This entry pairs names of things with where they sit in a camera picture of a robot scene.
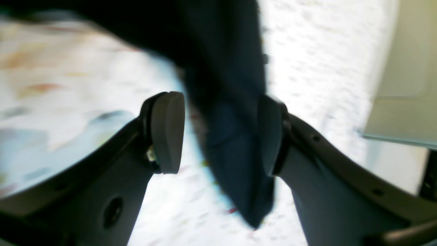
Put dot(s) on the terrazzo pattern tablecloth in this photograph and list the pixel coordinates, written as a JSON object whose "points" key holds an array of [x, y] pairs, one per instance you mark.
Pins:
{"points": [[67, 86]]}

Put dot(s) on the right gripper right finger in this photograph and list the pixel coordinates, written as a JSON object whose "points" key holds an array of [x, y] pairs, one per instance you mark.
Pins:
{"points": [[338, 202]]}

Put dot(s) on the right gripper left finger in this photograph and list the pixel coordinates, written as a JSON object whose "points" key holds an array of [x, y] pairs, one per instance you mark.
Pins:
{"points": [[96, 202]]}

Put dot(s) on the black t-shirt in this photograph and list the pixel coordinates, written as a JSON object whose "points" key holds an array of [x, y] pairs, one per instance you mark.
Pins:
{"points": [[217, 43]]}

